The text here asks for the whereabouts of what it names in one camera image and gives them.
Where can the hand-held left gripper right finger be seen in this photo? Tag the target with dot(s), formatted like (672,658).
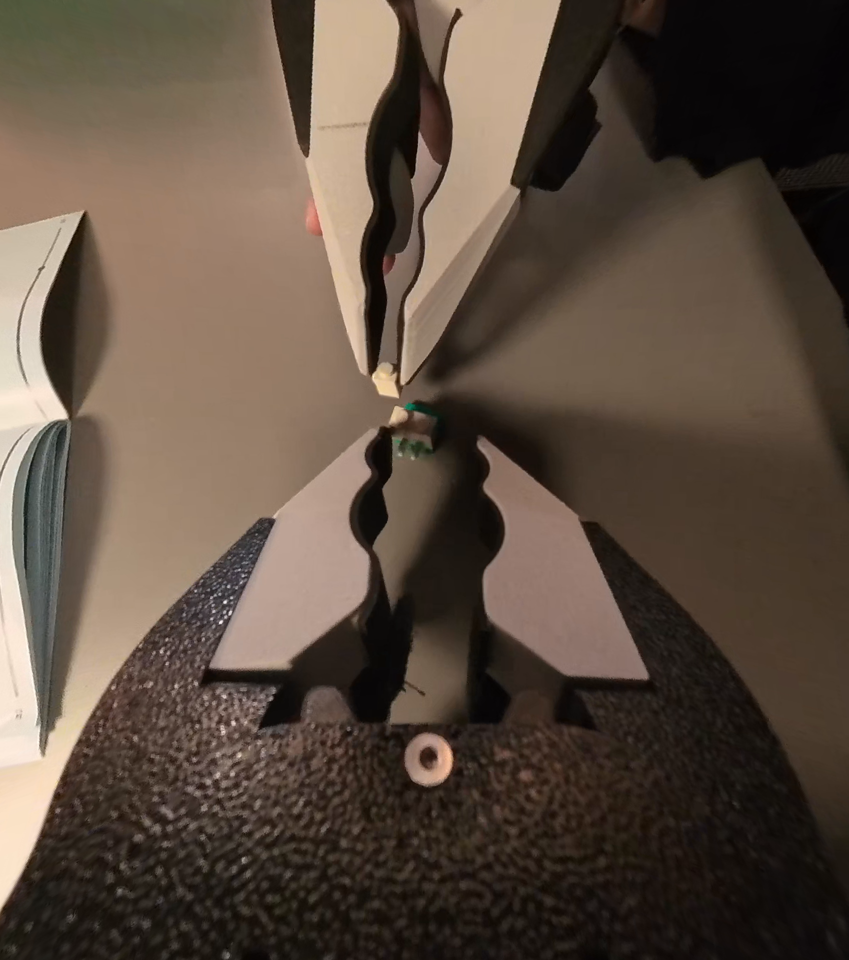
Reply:
(559,592)

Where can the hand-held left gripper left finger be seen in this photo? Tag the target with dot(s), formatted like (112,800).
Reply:
(304,585)

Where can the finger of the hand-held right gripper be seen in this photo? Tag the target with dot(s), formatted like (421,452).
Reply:
(492,97)
(342,90)

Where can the white and green lego assembly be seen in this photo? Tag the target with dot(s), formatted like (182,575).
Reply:
(406,418)

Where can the small white lego brick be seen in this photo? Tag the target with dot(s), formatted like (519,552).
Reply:
(385,384)

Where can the person's right hand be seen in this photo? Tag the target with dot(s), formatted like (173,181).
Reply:
(436,135)

